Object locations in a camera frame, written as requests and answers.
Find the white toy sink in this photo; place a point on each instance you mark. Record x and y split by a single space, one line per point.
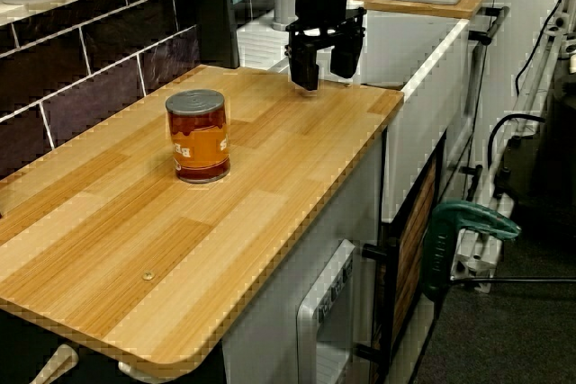
418 87

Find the grey toy dishwasher door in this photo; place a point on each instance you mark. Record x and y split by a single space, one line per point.
326 312

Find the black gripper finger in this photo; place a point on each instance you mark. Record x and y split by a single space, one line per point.
305 67
346 58

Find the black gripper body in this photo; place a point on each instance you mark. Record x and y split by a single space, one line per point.
321 2

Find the aluminium frame rail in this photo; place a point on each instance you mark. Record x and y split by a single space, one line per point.
483 240

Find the orange baked beans can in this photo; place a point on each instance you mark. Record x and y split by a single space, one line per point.
198 141

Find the wooden slatted drawer front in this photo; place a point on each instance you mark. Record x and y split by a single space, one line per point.
416 240

